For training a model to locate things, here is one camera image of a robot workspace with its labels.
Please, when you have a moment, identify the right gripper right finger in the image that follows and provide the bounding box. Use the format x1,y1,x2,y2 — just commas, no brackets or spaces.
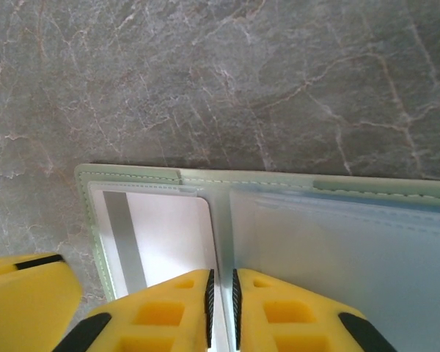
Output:
232,268,399,352

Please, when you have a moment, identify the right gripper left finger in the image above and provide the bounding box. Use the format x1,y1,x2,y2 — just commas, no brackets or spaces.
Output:
60,268,216,352

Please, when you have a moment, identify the silvery white credit card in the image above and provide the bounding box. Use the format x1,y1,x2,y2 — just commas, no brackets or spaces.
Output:
102,190,228,352

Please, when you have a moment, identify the green card holder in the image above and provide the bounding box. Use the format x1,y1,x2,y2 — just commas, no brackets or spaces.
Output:
75,163,440,352

